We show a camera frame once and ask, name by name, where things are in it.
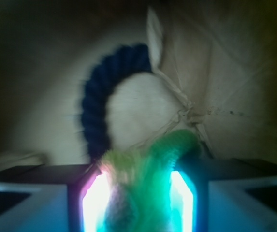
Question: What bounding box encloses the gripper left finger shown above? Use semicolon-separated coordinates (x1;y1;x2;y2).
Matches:
67;165;102;232

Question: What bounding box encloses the brown paper bag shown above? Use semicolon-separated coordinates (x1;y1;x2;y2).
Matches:
0;0;277;168

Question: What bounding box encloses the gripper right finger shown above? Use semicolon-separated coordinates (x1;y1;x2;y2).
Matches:
171;158;208;232

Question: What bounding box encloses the dark blue twisted rope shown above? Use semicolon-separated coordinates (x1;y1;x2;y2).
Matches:
76;43;153;162

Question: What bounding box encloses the green plush bird toy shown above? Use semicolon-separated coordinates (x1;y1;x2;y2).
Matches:
99;129;201;232

